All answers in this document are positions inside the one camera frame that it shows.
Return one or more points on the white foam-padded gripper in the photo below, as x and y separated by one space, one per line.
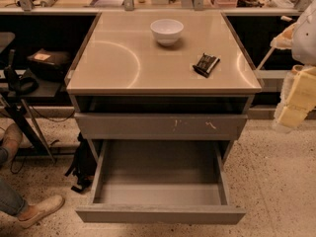
305 40

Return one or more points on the grey drawer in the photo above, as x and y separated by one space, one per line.
160 126
143 181

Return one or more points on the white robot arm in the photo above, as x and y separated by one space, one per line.
298 92

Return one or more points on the grey drawer cabinet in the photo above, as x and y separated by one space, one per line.
124 70

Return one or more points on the tape roll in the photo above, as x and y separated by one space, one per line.
296 68

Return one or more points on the white stick with black tip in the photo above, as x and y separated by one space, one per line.
266 58

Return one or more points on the black snack packet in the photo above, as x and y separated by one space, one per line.
206 64

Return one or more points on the white bowl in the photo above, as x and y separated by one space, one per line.
166 31

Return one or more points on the black headphones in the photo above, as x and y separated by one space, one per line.
21 86

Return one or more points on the black side table stand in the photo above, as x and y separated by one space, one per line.
23 116

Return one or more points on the tan shoe far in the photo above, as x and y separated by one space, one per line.
11 141

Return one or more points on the tan shoe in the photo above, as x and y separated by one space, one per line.
11 141
35 213

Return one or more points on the tan shoe near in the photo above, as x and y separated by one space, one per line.
35 213

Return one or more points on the blue jeans leg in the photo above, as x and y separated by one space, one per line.
11 202

